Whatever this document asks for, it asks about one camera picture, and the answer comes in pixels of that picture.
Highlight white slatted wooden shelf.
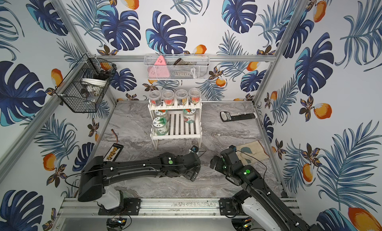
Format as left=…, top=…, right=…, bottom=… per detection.
left=148, top=100, right=203, bottom=149

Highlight pink triangular packet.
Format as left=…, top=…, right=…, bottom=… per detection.
left=148, top=56, right=170, bottom=79

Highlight clear seed container dark seeds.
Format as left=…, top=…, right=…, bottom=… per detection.
left=175, top=89, right=188, bottom=106

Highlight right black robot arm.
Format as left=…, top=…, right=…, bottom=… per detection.
left=210, top=145, right=322, bottom=231

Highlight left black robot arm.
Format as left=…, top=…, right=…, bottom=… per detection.
left=78, top=152, right=201, bottom=202

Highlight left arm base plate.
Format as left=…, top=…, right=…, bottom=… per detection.
left=98, top=190, right=141, bottom=216

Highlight white mesh wall basket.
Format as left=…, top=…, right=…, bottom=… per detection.
left=144, top=54, right=210, bottom=80

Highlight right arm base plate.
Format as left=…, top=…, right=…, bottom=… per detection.
left=218, top=189, right=264, bottom=219

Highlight jar with green tree lid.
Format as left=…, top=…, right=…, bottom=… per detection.
left=152, top=117, right=169, bottom=135

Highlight clear seed container front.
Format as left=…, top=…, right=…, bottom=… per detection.
left=162, top=90, right=175, bottom=106

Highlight clear seed container red label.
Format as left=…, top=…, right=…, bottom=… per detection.
left=189, top=88, right=201, bottom=104

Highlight black wire basket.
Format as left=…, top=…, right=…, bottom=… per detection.
left=55, top=54, right=117, bottom=113

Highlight jar with tomato lid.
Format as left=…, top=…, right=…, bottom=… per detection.
left=154, top=110, right=170, bottom=121

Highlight jar with strawberry lid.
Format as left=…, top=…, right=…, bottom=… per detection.
left=183, top=109, right=197, bottom=124

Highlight aluminium mounting rail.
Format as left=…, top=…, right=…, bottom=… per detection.
left=59, top=197, right=302, bottom=219

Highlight white bowl in basket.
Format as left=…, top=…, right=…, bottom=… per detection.
left=81, top=78, right=106, bottom=87

